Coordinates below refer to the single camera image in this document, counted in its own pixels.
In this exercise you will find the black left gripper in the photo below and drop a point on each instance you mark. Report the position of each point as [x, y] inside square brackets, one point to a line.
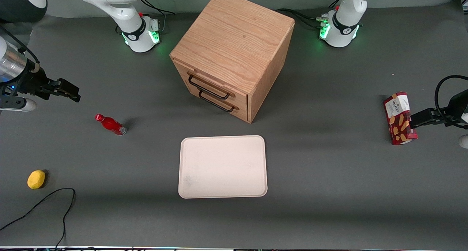
[458, 107]

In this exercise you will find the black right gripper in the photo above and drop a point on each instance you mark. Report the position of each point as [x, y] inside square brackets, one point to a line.
[31, 83]

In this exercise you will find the wooden drawer front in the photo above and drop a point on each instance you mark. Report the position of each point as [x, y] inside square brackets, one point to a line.
[241, 99]
[243, 114]

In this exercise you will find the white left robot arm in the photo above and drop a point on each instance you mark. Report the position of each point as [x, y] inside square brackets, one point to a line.
[342, 24]

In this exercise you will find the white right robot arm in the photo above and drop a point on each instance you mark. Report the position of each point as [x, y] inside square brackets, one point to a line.
[128, 9]

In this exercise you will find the wooden drawer cabinet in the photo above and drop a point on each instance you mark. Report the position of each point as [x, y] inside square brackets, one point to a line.
[237, 35]

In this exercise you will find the red shortbread biscuit box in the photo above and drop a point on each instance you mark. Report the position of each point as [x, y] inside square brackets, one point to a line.
[400, 123]

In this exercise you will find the red bottle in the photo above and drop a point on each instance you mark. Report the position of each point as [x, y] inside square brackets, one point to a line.
[110, 124]

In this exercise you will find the yellow lemon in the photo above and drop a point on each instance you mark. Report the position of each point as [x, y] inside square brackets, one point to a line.
[36, 179]

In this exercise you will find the beige rectangular tray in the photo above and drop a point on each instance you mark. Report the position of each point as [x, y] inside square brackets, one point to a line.
[223, 167]

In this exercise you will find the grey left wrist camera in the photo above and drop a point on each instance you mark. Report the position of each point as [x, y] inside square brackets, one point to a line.
[464, 142]

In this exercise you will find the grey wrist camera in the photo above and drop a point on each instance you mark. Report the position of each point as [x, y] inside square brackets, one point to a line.
[464, 142]
[22, 104]

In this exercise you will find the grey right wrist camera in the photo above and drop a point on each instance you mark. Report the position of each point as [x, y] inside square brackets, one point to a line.
[22, 104]

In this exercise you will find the aluminium frame rail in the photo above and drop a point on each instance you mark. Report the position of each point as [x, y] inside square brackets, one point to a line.
[462, 0]

